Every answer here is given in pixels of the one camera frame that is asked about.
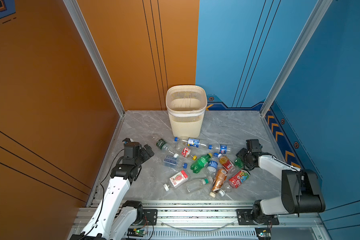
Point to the bottle pink white label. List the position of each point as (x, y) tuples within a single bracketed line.
[(176, 180)]

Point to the cream slatted waste bin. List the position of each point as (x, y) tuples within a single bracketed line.
[(186, 106)]

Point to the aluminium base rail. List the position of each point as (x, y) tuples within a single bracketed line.
[(218, 220)]

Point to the bottle red yellow label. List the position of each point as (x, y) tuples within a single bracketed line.
[(226, 163)]

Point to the right aluminium corner post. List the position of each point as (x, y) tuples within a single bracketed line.
[(306, 34)]

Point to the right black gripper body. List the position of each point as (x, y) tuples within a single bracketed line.
[(243, 154)]

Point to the clear Pepsi water bottle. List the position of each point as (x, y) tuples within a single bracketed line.
[(220, 148)]

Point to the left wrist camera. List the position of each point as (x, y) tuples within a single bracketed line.
[(126, 141)]

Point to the right green circuit board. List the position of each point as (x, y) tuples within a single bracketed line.
[(263, 233)]

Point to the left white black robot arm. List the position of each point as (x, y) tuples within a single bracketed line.
[(112, 219)]

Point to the clear bottle green cap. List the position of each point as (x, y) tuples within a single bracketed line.
[(198, 184)]

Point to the clear bottle pale blue label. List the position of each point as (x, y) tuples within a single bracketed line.
[(173, 162)]

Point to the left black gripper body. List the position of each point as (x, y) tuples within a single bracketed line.
[(143, 156)]

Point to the green Sprite bottle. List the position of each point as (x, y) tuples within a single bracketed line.
[(201, 162)]

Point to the clear bottle dark green label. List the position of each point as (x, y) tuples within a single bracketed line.
[(163, 145)]

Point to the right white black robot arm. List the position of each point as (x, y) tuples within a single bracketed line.
[(300, 190)]

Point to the green circuit board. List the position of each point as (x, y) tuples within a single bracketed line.
[(136, 233), (263, 233)]

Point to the brown tea bottle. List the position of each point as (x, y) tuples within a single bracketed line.
[(221, 176)]

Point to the left aluminium corner post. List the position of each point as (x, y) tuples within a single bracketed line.
[(89, 42)]

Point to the aluminium corner post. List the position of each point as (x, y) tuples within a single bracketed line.
[(89, 42), (306, 34)]

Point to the left green circuit board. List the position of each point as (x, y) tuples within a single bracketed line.
[(136, 233)]

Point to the bottle red cartoon label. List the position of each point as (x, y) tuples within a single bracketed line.
[(234, 182)]

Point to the clear bottle blue yellow label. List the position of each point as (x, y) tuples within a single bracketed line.
[(192, 142)]

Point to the small bottle red white label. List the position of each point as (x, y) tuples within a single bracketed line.
[(186, 152)]

